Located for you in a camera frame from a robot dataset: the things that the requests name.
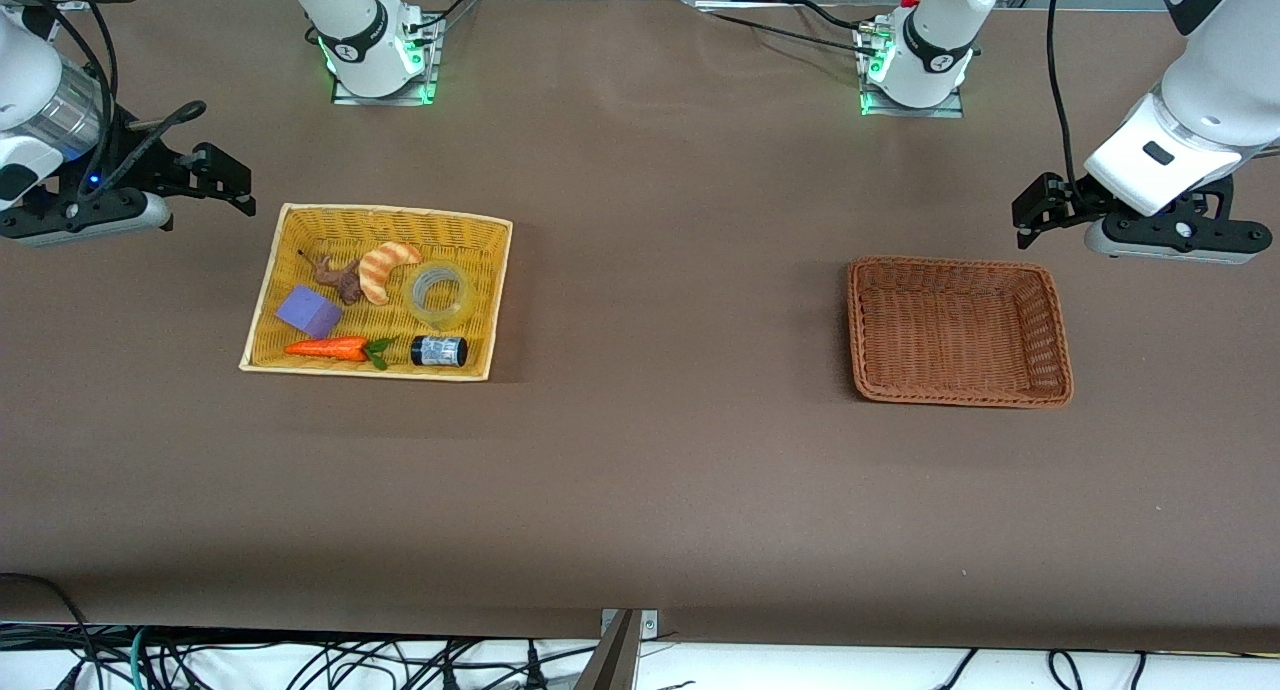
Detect clear tape roll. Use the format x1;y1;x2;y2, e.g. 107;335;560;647
408;260;479;333

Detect purple foam block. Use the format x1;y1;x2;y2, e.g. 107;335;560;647
275;285;344;340

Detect brown wicker basket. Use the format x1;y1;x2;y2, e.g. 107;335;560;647
847;256;1076;410

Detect brown root toy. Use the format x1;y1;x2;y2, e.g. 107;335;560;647
298;251;364;306

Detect toy croissant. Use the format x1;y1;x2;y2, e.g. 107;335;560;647
358;241;424;306

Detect orange toy carrot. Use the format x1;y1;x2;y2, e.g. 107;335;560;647
283;336;395;371

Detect yellow wicker basket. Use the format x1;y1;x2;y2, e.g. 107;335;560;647
238;203;514;382

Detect small black jar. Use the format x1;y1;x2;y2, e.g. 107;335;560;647
410;335;469;368

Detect large table cover cloth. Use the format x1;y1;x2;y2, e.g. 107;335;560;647
0;0;1280;653

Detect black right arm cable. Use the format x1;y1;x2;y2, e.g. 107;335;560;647
0;0;208;197

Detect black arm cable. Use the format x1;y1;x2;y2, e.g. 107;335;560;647
1046;0;1091;199
0;0;208;197

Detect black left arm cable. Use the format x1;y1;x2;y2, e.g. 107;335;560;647
1046;0;1091;199

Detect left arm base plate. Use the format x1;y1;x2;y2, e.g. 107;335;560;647
858;25;967;119

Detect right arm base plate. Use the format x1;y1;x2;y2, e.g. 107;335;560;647
330;15;443;106

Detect black table cable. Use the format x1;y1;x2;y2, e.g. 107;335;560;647
697;8;873;53
795;0;873;33
405;0;483;33

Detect thick black floor cable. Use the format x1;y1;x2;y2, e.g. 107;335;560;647
0;572;101;690

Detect metal table clamp bracket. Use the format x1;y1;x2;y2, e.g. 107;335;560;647
575;608;661;690

